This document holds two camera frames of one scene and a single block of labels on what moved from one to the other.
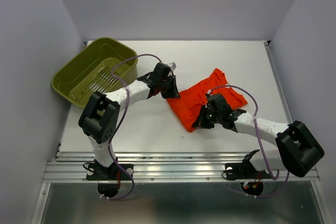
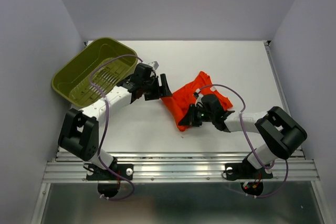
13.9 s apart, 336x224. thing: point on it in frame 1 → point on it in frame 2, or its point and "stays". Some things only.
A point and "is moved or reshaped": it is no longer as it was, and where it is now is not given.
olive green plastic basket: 90,72 stays
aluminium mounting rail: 161,167 stays
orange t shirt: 193,98 is moved or reshaped
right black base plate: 244,171 stays
